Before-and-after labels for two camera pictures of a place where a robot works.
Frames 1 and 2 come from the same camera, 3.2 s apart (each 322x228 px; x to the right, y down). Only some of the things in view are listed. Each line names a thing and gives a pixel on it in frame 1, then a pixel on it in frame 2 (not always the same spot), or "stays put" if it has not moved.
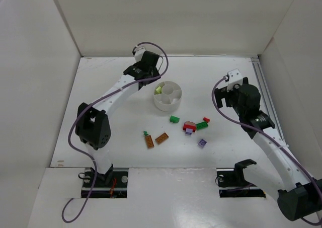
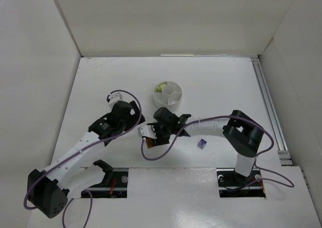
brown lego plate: (149, 142) stays put
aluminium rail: (266, 95) stays put
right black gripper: (224, 94) -> (156, 134)
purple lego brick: (202, 144) stays put
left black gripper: (153, 75) -> (136, 109)
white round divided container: (170, 98) stays put
